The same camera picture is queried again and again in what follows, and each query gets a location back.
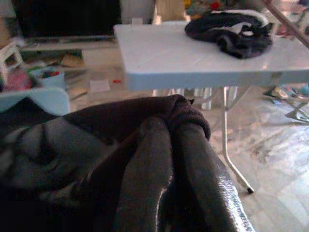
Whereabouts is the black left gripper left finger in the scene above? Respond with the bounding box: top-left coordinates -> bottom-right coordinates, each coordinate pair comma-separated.
113,116 -> 173,232

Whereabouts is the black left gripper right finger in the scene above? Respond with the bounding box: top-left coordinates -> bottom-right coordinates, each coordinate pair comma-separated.
172,124 -> 255,232

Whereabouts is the black fleece garment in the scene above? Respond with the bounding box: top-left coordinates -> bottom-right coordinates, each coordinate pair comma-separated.
0,94 -> 212,232

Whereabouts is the black and white garment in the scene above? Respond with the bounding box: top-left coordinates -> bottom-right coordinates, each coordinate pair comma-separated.
184,9 -> 275,60

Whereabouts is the light blue plastic chair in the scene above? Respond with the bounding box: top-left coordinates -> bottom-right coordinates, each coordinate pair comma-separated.
0,87 -> 71,116

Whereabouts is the colourful baby bouncer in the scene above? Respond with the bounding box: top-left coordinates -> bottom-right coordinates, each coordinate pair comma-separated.
262,83 -> 309,125

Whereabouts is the white folding table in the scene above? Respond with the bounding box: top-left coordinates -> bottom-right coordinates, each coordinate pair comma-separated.
113,20 -> 309,194

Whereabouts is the light blue toy bin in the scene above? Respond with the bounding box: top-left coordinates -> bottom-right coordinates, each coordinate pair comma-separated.
30,66 -> 66,90

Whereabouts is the white television stand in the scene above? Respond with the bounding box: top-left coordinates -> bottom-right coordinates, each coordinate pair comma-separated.
19,36 -> 121,73

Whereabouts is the pink bag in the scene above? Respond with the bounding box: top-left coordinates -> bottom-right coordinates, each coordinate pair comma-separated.
3,69 -> 33,91

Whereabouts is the black television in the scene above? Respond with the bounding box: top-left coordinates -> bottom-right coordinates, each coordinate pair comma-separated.
12,0 -> 121,39

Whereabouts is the white wooden shelf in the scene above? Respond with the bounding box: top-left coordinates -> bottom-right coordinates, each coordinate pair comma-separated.
0,40 -> 25,83

